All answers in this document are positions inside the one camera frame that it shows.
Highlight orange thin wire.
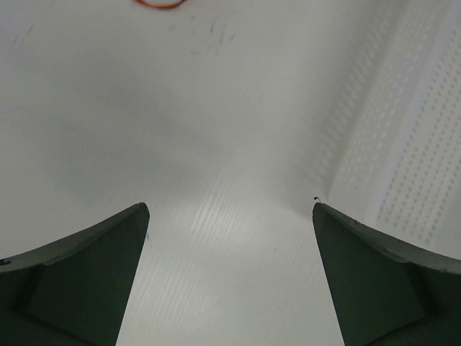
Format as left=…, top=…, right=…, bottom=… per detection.
left=135, top=0, right=187, bottom=10

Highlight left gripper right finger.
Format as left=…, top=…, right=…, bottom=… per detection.
left=313, top=202, right=460, bottom=345

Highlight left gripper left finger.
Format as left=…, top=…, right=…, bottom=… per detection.
left=1, top=203, right=150, bottom=345

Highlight left white perforated basket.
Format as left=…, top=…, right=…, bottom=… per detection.
left=295, top=1, right=460, bottom=258

